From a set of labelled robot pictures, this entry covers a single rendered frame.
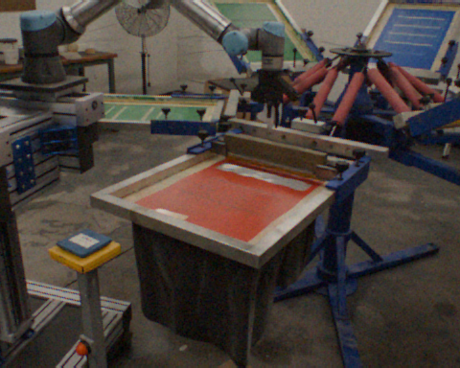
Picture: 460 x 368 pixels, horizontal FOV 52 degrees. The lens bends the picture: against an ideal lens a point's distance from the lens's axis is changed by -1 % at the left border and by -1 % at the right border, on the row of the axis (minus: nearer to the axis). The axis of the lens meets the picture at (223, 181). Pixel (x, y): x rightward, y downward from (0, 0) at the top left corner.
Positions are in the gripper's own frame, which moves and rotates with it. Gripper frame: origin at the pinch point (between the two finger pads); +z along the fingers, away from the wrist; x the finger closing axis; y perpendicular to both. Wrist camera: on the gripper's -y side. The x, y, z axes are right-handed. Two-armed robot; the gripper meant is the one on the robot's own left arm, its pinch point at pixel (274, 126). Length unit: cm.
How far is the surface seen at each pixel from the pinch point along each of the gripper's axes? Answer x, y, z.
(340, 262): -68, -8, 87
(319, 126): -26.7, -6.3, 5.1
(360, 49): -82, -2, -20
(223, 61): -415, 294, 48
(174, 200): 42.3, 11.7, 16.1
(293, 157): 2.1, -9.1, 9.2
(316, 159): 2.2, -17.7, 8.1
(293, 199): 19.6, -18.0, 16.6
